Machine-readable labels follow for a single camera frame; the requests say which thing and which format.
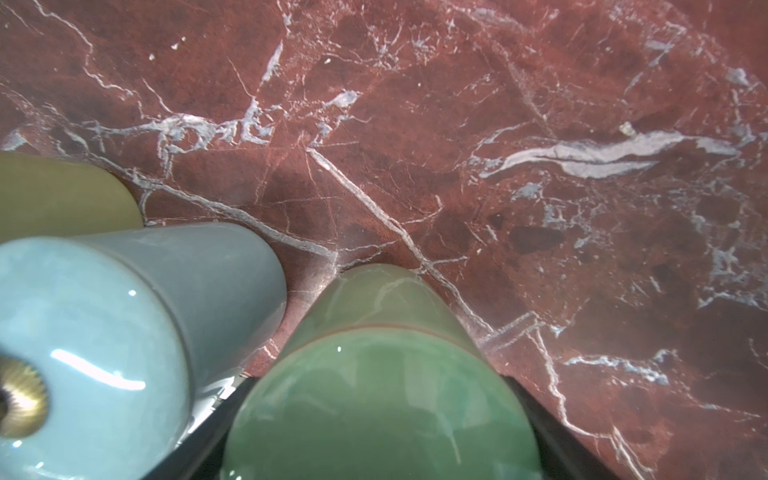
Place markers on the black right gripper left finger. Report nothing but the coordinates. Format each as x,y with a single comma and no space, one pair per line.
200,455

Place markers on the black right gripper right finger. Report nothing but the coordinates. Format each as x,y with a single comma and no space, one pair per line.
562,455

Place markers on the green canister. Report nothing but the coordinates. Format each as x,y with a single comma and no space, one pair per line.
381,381

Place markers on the blue canister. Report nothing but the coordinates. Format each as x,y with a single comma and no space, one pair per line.
112,345

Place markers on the yellow-green canister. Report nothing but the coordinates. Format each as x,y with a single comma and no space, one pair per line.
48,197

